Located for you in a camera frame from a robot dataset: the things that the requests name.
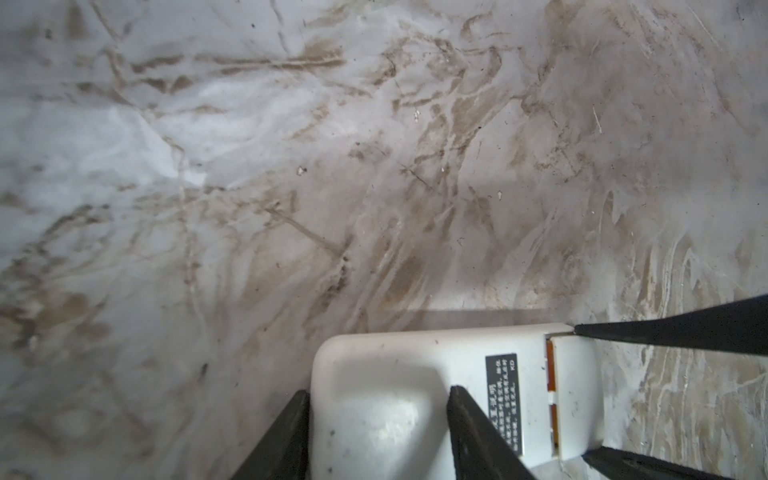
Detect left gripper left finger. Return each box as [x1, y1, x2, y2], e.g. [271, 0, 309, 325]
[231, 390, 310, 480]

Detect orange battery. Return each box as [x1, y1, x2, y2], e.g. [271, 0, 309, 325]
[546, 339, 556, 392]
[549, 404, 560, 455]

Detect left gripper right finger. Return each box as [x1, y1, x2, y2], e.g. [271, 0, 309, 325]
[446, 385, 534, 480]

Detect white red remote control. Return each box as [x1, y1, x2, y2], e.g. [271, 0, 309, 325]
[310, 323, 576, 479]

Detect white battery cover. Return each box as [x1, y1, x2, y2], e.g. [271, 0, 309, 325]
[550, 335, 604, 461]

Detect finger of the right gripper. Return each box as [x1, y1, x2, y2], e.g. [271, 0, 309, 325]
[574, 295, 767, 356]
[582, 446, 729, 480]

